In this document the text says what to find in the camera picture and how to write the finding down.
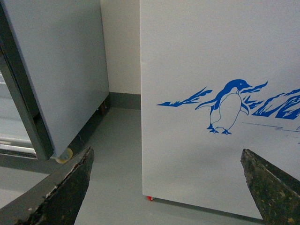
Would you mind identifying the white cabinet on left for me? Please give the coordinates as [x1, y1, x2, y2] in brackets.
[0, 0, 109, 161]

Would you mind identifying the red freezer caster wheel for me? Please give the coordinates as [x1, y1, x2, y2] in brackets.
[146, 195, 155, 201]

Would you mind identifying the white blue chest freezer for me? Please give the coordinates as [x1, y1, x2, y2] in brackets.
[140, 0, 300, 218]

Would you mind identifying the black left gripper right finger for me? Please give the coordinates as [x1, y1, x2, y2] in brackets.
[240, 149, 300, 225]

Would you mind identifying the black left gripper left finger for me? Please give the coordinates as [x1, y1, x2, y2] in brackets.
[0, 147, 94, 225]

